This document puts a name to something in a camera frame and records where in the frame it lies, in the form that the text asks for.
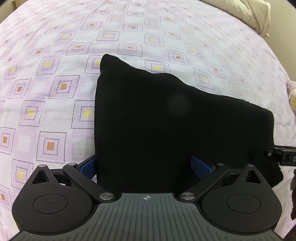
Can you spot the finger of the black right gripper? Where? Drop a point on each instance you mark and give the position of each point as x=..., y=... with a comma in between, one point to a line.
x=283, y=155

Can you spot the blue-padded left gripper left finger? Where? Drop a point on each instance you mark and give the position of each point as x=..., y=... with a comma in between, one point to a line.
x=87, y=167

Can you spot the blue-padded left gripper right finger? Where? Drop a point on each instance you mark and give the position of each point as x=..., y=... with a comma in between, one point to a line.
x=201, y=169

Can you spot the black pants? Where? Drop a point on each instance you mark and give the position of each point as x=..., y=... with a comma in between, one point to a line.
x=148, y=127

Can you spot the purple checkered bed sheet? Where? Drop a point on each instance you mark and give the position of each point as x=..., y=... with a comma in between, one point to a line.
x=50, y=59

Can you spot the cream duvet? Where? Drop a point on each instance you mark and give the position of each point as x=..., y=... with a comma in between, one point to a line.
x=254, y=13

